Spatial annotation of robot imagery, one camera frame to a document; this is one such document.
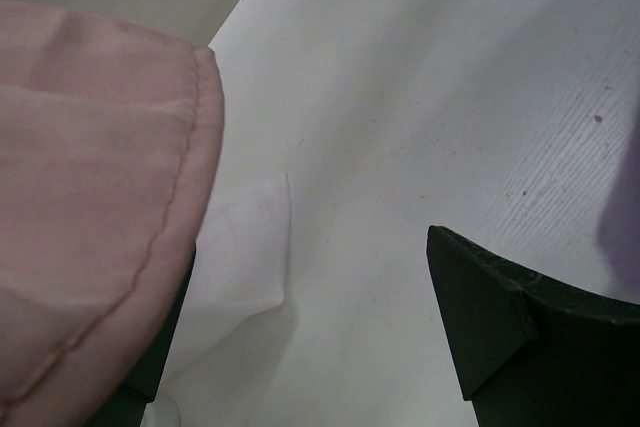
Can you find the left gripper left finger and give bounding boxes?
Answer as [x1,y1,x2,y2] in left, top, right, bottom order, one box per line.
[119,249,196,402]

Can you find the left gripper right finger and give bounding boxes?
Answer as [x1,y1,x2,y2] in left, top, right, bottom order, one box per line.
[426,226,639,426]

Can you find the white garment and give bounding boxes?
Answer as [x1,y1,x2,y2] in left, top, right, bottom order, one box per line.
[139,171,296,427]

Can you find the pink dress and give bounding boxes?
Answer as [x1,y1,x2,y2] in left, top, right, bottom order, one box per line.
[1,1,224,426]

